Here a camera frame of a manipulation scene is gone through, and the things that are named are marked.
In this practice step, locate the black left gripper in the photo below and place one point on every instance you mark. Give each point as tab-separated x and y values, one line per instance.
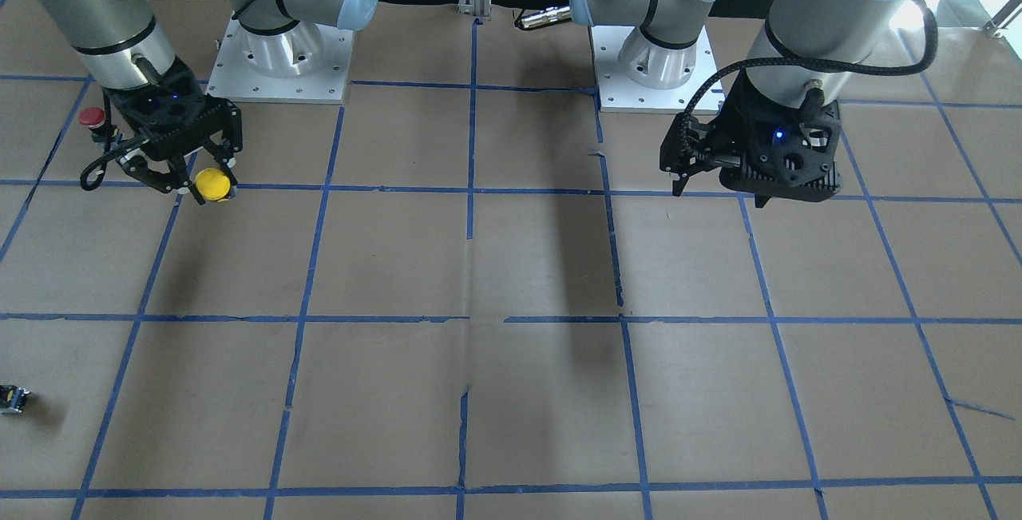
733	122

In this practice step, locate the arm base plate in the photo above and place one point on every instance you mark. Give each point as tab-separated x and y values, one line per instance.
307	64
619	93

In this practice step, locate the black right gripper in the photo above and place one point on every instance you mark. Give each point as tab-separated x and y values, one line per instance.
229	130

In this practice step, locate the yellow push button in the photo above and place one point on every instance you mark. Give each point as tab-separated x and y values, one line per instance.
213	184

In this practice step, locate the silver cable connector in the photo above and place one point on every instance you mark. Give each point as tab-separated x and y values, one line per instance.
540	19

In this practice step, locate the red push button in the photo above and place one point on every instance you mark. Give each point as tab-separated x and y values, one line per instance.
101	128

